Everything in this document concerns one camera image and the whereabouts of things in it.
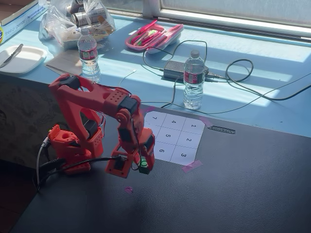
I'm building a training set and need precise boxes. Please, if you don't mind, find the orange servo-driven gripper jaw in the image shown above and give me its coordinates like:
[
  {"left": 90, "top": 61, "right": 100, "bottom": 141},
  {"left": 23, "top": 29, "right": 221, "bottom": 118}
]
[{"left": 145, "top": 150, "right": 156, "bottom": 172}]

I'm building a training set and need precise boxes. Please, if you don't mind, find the clear plastic bag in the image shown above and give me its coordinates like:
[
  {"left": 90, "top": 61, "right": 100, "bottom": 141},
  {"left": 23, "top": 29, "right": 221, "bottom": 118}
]
[{"left": 38, "top": 0, "right": 117, "bottom": 48}]

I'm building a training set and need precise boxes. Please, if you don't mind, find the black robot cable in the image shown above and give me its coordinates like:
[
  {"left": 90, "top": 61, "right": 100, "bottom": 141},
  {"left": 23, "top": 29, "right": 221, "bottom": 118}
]
[{"left": 36, "top": 155, "right": 123, "bottom": 192}]

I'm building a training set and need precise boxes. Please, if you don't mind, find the pink pen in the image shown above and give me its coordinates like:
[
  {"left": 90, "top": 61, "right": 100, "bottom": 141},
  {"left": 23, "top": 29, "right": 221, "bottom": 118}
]
[{"left": 137, "top": 19, "right": 158, "bottom": 33}]

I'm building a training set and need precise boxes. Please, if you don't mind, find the black adapter output cable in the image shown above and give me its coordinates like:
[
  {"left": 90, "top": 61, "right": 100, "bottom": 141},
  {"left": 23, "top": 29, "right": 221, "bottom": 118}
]
[{"left": 160, "top": 59, "right": 311, "bottom": 115}]

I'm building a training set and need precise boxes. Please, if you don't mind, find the Tide detergent cardboard box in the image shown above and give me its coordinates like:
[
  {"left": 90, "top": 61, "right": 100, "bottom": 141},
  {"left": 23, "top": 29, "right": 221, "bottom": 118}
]
[{"left": 0, "top": 0, "right": 48, "bottom": 46}]

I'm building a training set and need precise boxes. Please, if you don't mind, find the black adapter power cord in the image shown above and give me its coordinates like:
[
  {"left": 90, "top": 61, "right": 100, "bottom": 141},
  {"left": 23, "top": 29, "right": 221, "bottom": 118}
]
[{"left": 142, "top": 40, "right": 208, "bottom": 73}]

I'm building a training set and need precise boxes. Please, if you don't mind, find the black power adapter brick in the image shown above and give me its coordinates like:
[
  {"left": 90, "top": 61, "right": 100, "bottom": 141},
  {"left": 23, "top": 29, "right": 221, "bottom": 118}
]
[{"left": 163, "top": 60, "right": 210, "bottom": 83}]

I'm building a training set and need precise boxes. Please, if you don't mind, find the clear water bottle green-red label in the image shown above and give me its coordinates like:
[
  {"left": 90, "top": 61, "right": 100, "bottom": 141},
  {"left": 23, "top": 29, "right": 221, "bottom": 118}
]
[{"left": 77, "top": 27, "right": 102, "bottom": 83}]

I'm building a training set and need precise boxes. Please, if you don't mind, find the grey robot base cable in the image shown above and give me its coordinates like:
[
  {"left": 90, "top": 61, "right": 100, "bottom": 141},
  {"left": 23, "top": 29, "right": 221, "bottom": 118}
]
[{"left": 35, "top": 136, "right": 51, "bottom": 190}]

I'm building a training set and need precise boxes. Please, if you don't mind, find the silver drink can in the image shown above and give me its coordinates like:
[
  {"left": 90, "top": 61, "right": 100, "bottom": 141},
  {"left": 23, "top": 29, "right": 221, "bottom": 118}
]
[{"left": 70, "top": 11, "right": 107, "bottom": 26}]

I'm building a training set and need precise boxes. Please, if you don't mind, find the white window screen frame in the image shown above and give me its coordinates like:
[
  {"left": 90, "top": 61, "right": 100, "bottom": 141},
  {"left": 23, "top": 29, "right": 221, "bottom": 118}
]
[{"left": 159, "top": 0, "right": 311, "bottom": 31}]

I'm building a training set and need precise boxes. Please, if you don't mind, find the pink pencil case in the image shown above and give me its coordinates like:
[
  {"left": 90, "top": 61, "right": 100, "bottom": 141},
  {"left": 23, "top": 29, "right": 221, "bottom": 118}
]
[{"left": 124, "top": 19, "right": 185, "bottom": 54}]

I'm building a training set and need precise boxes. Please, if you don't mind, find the green cube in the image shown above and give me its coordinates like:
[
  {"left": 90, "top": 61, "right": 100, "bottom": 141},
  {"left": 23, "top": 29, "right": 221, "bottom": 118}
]
[{"left": 138, "top": 157, "right": 151, "bottom": 175}]

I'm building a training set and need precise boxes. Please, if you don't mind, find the clear plastic knife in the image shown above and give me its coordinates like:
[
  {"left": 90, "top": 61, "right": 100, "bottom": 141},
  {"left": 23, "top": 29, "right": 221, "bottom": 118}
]
[{"left": 0, "top": 43, "right": 24, "bottom": 68}]

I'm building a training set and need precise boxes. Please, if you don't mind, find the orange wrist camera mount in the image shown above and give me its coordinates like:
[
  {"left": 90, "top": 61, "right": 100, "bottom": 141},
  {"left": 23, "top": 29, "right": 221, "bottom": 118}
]
[{"left": 104, "top": 149, "right": 133, "bottom": 179}]

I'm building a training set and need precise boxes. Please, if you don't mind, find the orange static gripper jaw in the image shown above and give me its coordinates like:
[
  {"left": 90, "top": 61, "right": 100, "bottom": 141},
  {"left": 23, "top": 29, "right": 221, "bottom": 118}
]
[{"left": 131, "top": 146, "right": 144, "bottom": 171}]

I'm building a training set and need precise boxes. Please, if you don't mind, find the white foam plate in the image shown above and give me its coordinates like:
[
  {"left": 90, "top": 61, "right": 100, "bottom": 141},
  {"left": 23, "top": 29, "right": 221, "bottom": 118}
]
[{"left": 0, "top": 45, "right": 48, "bottom": 74}]

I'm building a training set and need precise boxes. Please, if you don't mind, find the orange gripper body black servo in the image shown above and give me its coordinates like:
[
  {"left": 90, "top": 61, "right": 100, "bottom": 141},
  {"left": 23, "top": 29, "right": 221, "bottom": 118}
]
[{"left": 140, "top": 128, "right": 156, "bottom": 154}]

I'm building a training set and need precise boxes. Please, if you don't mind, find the white charging cable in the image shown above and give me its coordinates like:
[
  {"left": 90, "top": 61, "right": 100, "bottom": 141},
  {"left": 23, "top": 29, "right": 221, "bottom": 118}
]
[{"left": 118, "top": 69, "right": 138, "bottom": 87}]

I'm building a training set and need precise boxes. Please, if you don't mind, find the white numbered grid paper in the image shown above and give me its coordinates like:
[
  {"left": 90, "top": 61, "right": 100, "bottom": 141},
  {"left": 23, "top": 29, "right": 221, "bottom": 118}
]
[{"left": 143, "top": 111, "right": 206, "bottom": 164}]

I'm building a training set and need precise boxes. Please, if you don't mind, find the clear water bottle red-black label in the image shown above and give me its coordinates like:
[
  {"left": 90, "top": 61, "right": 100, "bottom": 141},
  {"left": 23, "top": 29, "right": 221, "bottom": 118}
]
[{"left": 183, "top": 50, "right": 206, "bottom": 110}]

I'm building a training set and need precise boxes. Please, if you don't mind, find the grey paper napkin stack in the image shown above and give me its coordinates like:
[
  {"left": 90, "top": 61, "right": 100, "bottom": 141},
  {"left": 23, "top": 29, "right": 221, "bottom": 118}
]
[{"left": 44, "top": 51, "right": 84, "bottom": 76}]

